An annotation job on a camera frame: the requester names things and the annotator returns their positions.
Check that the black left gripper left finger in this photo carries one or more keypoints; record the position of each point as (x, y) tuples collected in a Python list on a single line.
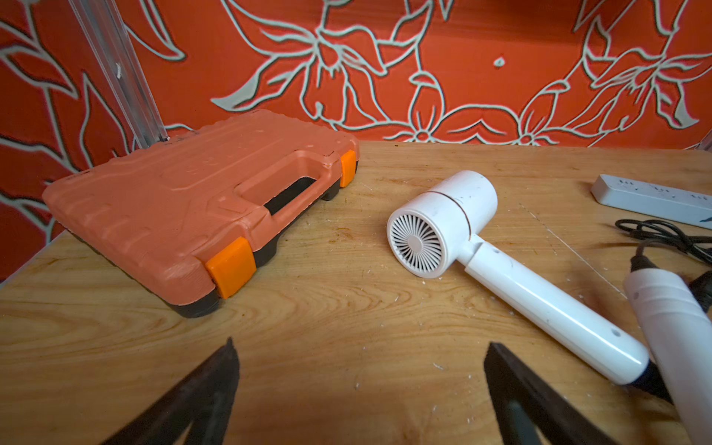
[(198, 408)]

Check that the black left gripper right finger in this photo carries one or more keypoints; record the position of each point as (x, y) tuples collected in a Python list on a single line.
[(527, 409)]

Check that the white power strip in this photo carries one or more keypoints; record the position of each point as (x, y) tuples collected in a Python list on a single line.
[(667, 203)]

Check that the white hair dryer middle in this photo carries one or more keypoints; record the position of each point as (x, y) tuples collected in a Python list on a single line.
[(678, 333)]

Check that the white hair dryer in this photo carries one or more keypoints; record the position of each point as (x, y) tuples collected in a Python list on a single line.
[(678, 333), (441, 227)]

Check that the orange plastic tool case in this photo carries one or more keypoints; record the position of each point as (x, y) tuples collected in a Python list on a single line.
[(193, 218)]

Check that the white hair dryer back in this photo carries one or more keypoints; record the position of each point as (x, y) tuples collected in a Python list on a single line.
[(441, 227)]

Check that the aluminium frame post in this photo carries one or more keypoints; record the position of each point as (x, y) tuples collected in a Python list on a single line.
[(104, 29)]

